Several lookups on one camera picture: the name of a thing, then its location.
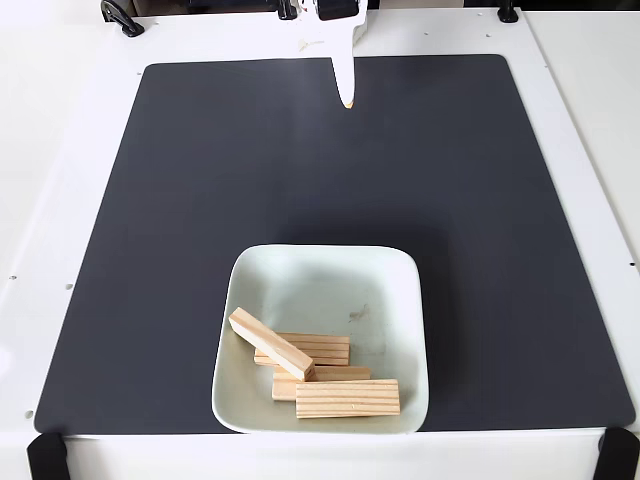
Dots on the black table clamp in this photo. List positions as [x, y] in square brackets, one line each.
[507, 12]
[120, 17]
[285, 9]

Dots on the smooth wooden block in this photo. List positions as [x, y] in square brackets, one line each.
[345, 372]

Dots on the pale green square plate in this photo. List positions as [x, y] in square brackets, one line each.
[310, 285]

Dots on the black table mat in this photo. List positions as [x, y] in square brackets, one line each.
[150, 300]

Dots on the grooved wooden block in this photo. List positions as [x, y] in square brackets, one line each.
[330, 347]
[272, 342]
[348, 399]

